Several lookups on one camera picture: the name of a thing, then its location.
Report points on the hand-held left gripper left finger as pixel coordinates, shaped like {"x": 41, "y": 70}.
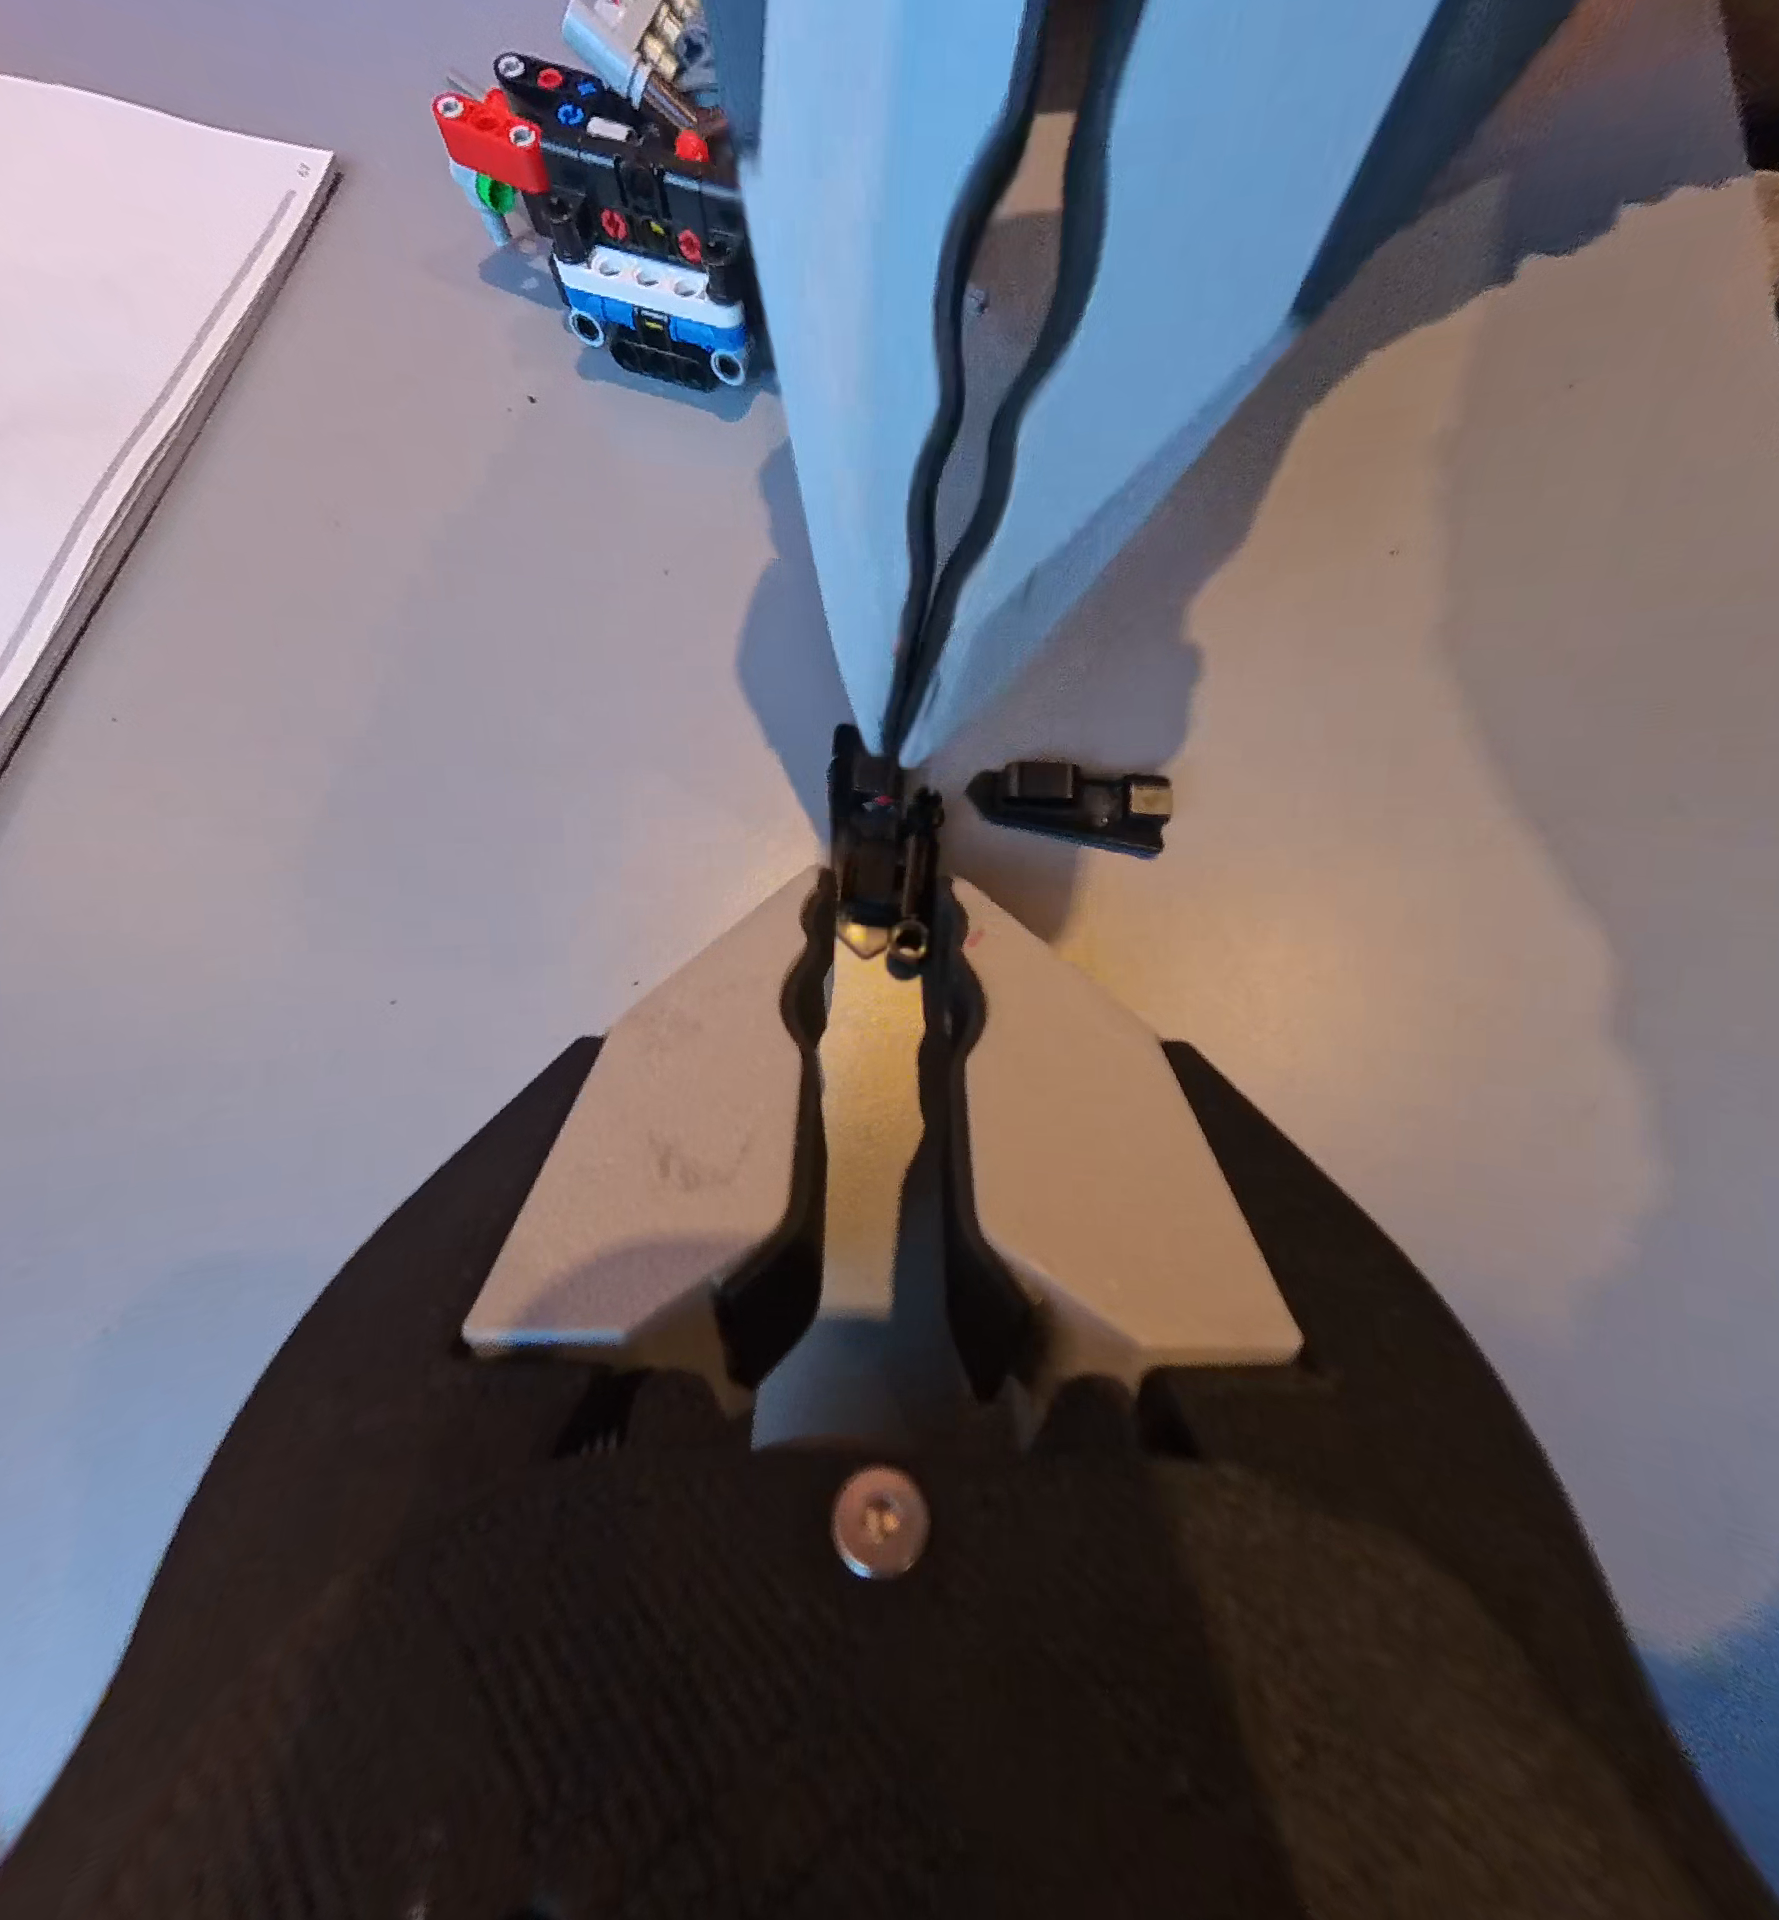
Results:
{"x": 649, "y": 1170}

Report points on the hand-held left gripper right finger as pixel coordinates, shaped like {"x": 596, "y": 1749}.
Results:
{"x": 1114, "y": 1186}

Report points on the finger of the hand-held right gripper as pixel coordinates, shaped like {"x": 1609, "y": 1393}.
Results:
{"x": 1203, "y": 226}
{"x": 859, "y": 300}

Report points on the black toy brick assembly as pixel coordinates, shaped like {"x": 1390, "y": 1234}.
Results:
{"x": 873, "y": 855}

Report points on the white instruction booklet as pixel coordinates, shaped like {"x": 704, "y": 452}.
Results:
{"x": 78, "y": 375}

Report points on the grey desk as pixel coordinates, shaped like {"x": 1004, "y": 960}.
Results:
{"x": 380, "y": 751}

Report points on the toy brick car model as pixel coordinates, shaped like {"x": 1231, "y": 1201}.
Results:
{"x": 649, "y": 195}

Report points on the black toy brick panel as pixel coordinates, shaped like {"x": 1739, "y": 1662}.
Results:
{"x": 1046, "y": 797}

